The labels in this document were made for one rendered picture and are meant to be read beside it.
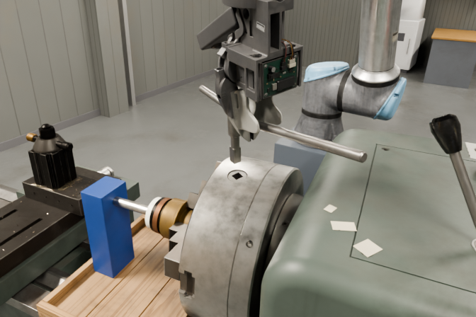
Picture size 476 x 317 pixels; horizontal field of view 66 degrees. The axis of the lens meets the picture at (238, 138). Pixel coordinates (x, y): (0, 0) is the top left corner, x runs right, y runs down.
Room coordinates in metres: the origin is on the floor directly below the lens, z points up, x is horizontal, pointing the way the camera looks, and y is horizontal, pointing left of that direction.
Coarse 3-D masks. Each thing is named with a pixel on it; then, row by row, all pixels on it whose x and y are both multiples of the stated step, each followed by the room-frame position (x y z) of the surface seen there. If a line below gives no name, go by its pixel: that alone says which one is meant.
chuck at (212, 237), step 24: (216, 168) 0.57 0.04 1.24; (240, 168) 0.57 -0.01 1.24; (264, 168) 0.57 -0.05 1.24; (216, 192) 0.52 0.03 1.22; (240, 192) 0.51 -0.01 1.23; (192, 216) 0.49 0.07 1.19; (216, 216) 0.48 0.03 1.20; (240, 216) 0.47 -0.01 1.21; (192, 240) 0.46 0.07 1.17; (216, 240) 0.45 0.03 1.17; (192, 264) 0.45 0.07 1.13; (216, 264) 0.43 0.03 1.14; (216, 288) 0.42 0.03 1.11; (192, 312) 0.45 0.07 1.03; (216, 312) 0.42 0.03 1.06
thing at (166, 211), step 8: (160, 200) 0.64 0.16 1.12; (168, 200) 0.65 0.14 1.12; (176, 200) 0.64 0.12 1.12; (184, 200) 0.65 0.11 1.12; (152, 208) 0.63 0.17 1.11; (160, 208) 0.62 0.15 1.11; (168, 208) 0.62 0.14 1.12; (176, 208) 0.61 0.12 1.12; (184, 208) 0.62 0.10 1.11; (152, 216) 0.62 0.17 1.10; (160, 216) 0.61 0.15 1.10; (168, 216) 0.60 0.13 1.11; (176, 216) 0.60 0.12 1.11; (184, 216) 0.61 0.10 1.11; (152, 224) 0.61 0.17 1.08; (160, 224) 0.60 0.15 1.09; (168, 224) 0.59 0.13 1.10; (160, 232) 0.60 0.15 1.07; (168, 232) 0.59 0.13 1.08
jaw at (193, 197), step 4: (216, 164) 0.66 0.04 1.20; (204, 180) 0.65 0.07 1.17; (204, 184) 0.64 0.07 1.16; (200, 188) 0.64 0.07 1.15; (192, 192) 0.64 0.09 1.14; (188, 196) 0.64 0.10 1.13; (192, 196) 0.63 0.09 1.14; (196, 196) 0.63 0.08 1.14; (188, 200) 0.63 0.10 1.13; (192, 200) 0.63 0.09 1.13; (196, 200) 0.63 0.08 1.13; (188, 204) 0.63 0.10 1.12; (192, 204) 0.62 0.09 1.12; (192, 208) 0.62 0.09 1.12
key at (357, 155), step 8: (200, 88) 0.60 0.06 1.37; (208, 88) 0.59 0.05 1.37; (208, 96) 0.58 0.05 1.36; (216, 96) 0.56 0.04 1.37; (264, 128) 0.46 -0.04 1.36; (272, 128) 0.44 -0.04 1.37; (280, 128) 0.44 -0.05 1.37; (280, 136) 0.43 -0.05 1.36; (288, 136) 0.42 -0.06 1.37; (296, 136) 0.41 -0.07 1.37; (304, 136) 0.40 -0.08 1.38; (312, 144) 0.38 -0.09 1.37; (320, 144) 0.37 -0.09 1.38; (328, 144) 0.36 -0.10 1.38; (336, 144) 0.36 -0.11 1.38; (336, 152) 0.35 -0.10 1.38; (344, 152) 0.34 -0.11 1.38; (352, 152) 0.34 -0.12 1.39; (360, 152) 0.33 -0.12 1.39; (360, 160) 0.33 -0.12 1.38
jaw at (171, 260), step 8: (176, 224) 0.58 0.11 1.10; (184, 224) 0.59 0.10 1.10; (176, 232) 0.56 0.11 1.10; (184, 232) 0.56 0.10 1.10; (176, 240) 0.53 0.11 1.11; (176, 248) 0.51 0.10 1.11; (168, 256) 0.49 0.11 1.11; (176, 256) 0.49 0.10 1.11; (168, 264) 0.48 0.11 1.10; (176, 264) 0.47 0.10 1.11; (168, 272) 0.48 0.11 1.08; (176, 272) 0.47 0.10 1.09; (184, 280) 0.45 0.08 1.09; (192, 280) 0.45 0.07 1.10; (184, 288) 0.45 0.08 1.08; (192, 288) 0.44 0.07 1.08
